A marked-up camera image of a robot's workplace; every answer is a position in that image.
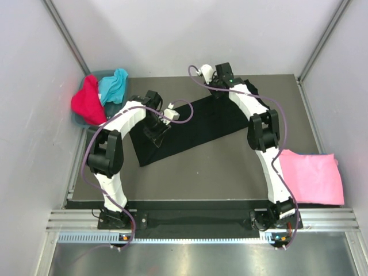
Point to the black t shirt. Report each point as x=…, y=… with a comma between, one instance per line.
x=214, y=116

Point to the aluminium front rail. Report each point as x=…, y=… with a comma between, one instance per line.
x=308, y=219

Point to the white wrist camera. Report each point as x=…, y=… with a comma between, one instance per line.
x=207, y=72
x=170, y=114

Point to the right aluminium frame post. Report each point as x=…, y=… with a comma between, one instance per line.
x=328, y=31

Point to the blue laundry basket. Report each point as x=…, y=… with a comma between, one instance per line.
x=110, y=108

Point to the slotted grey cable duct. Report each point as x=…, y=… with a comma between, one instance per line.
x=123, y=238

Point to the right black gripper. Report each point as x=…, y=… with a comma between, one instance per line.
x=214, y=78

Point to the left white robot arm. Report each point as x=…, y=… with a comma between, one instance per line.
x=106, y=157

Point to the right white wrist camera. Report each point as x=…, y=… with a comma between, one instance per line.
x=207, y=72

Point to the teal t shirt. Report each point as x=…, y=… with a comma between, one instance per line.
x=112, y=88

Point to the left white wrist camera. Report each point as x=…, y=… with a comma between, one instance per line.
x=170, y=114

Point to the red t shirt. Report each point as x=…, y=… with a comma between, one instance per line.
x=86, y=102

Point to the aluminium frame post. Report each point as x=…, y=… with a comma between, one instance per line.
x=67, y=37
x=328, y=31

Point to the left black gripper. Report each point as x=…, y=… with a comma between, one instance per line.
x=157, y=136

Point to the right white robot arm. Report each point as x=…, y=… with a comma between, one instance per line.
x=263, y=137

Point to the folded pink t shirt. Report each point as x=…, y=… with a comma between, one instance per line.
x=313, y=179

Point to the left aluminium frame post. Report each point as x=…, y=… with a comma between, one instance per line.
x=67, y=37

